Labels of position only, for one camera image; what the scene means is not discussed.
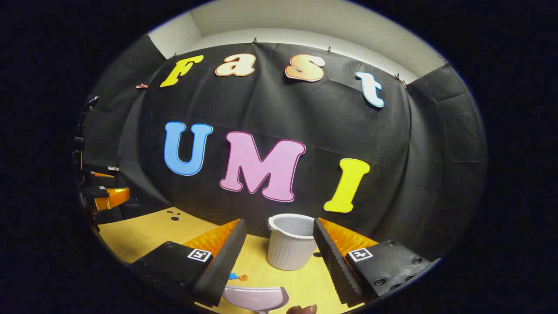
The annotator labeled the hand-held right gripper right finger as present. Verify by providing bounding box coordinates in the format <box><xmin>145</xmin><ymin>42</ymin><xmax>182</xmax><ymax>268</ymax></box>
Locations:
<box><xmin>313</xmin><ymin>218</ymin><xmax>433</xmax><ymax>307</ymax></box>

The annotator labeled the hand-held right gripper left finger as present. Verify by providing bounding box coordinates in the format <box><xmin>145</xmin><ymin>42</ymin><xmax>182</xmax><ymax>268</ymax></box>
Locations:
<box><xmin>130</xmin><ymin>219</ymin><xmax>247</xmax><ymax>307</ymax></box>

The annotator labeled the white ribbed garbage bin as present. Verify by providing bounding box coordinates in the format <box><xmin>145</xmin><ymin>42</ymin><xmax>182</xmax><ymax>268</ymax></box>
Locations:
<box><xmin>267</xmin><ymin>213</ymin><xmax>319</xmax><ymax>271</ymax></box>

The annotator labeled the lilac plastic dustpan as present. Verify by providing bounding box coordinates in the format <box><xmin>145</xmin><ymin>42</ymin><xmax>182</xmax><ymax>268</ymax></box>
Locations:
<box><xmin>222</xmin><ymin>286</ymin><xmax>289</xmax><ymax>314</ymax></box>

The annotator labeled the wooden desktop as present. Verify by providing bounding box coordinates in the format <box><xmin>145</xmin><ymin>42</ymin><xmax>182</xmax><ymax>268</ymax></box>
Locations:
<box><xmin>98</xmin><ymin>207</ymin><xmax>363</xmax><ymax>314</ymax></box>

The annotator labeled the black backdrop cloth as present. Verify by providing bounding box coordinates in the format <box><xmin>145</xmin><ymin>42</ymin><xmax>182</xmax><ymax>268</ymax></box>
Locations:
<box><xmin>81</xmin><ymin>34</ymin><xmax>488</xmax><ymax>262</ymax></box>

